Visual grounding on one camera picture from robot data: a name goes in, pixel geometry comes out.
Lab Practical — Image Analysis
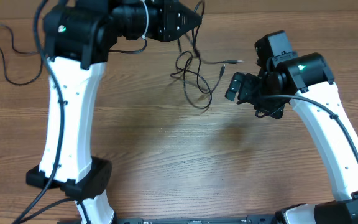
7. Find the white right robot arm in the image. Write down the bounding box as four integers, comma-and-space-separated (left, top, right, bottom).
225, 30, 358, 223

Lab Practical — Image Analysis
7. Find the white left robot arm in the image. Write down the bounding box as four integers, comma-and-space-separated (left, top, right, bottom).
26, 1, 202, 223

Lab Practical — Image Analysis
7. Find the black separated usb cable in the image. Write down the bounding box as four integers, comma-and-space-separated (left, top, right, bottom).
0, 19, 45, 86

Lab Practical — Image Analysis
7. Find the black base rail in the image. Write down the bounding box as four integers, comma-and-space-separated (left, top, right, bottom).
111, 215, 288, 224

